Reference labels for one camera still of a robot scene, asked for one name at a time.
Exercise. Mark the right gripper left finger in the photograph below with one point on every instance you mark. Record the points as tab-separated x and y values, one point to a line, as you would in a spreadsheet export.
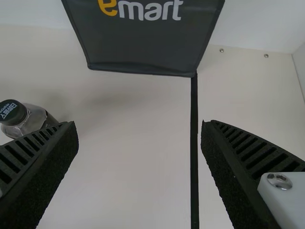
35	167

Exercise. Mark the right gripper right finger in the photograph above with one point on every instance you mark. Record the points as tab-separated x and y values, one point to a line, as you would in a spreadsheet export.
238	167

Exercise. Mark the dark coffee bottle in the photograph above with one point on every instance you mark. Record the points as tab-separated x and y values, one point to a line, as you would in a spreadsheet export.
14	112

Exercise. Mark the black strip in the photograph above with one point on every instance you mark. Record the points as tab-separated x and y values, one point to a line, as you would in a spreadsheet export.
195	143

